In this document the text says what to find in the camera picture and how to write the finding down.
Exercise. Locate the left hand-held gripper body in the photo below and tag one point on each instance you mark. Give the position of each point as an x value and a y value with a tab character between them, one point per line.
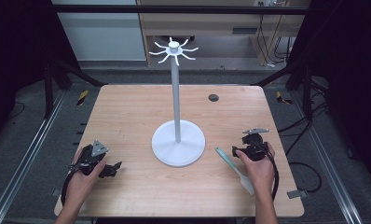
92	155

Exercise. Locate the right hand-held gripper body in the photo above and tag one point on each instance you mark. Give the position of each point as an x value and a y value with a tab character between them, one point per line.
253	147

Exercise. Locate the person's left hand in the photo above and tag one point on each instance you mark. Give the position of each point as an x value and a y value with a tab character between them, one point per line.
82	183

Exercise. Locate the person's right hand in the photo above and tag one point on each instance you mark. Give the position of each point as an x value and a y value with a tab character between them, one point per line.
259	174

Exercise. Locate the yellow black floor tape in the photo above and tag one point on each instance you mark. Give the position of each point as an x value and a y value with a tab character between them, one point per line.
281	98

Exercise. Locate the dark round table grommet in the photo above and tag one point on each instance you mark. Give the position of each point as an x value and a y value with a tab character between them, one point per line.
213	98

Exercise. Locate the white hook rack stand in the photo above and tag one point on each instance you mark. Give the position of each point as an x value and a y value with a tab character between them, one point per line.
176	124

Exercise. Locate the white cabinet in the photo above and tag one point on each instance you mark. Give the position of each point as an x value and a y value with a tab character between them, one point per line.
103	34

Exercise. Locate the light wooden desk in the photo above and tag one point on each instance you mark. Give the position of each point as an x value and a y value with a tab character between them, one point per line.
217	28

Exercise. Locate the grey metal table bracket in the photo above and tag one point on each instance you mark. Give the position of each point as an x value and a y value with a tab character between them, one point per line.
297	194

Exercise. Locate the metal floor rail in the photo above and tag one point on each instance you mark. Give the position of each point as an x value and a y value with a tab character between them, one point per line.
326	158
25	161

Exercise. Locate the black frame strut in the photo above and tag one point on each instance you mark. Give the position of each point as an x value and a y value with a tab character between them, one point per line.
294	79
61	81

